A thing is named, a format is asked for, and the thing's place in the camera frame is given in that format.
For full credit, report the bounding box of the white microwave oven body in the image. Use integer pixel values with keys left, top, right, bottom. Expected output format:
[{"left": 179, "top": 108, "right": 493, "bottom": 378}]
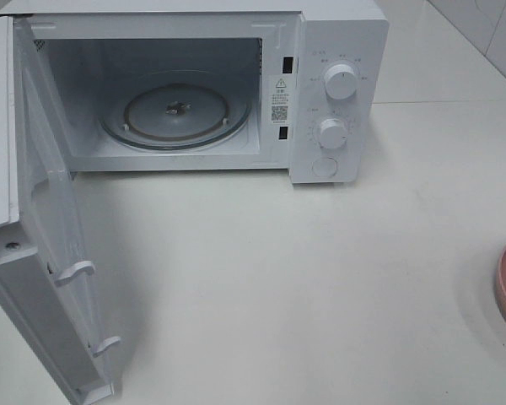
[{"left": 0, "top": 1, "right": 389, "bottom": 184}]

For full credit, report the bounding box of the white microwave knob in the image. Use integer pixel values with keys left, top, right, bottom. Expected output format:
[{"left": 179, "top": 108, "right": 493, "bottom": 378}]
[
  {"left": 317, "top": 118, "right": 348, "bottom": 149},
  {"left": 323, "top": 61, "right": 358, "bottom": 100}
]

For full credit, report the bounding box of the white microwave door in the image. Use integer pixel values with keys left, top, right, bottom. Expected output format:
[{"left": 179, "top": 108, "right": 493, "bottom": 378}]
[{"left": 0, "top": 16, "right": 121, "bottom": 404}]

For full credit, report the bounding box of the glass microwave turntable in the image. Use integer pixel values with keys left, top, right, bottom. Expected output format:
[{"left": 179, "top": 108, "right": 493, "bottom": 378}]
[{"left": 100, "top": 70, "right": 258, "bottom": 151}]

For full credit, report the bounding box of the round white door button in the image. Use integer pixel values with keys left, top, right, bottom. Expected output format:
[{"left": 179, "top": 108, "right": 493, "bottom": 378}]
[{"left": 312, "top": 157, "right": 338, "bottom": 178}]

